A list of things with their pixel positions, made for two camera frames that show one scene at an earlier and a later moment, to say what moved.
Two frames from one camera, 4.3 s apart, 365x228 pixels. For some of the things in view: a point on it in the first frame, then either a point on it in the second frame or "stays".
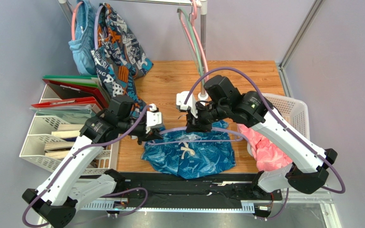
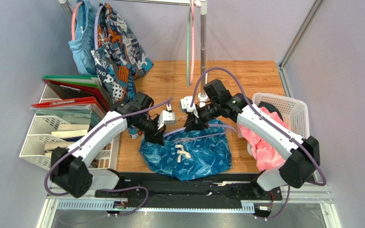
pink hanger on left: (73, 20) stays
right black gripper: (196, 125) stays
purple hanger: (212, 128) → (209, 125)
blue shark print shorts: (191, 155) stays
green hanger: (197, 50) → (188, 45)
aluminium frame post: (316, 6) stays
